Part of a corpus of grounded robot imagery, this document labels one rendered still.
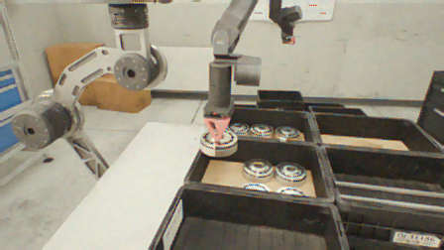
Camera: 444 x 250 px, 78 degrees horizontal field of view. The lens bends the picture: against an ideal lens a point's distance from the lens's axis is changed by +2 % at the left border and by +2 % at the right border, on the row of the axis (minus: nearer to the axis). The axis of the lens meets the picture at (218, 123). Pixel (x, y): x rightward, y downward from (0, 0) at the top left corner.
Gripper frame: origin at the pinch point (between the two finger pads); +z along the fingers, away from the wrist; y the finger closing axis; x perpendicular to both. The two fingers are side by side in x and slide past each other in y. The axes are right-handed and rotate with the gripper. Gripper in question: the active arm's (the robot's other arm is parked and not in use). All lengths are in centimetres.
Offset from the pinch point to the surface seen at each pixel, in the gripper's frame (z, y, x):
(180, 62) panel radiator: 56, 293, 113
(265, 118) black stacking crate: 17, 50, -12
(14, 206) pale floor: 111, 55, 161
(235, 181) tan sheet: 22.2, 8.9, -4.4
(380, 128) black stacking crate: 16, 51, -60
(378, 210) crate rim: 11.5, -7.7, -40.9
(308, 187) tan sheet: 21.6, 10.2, -28.2
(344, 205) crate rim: 11.6, -7.7, -33.3
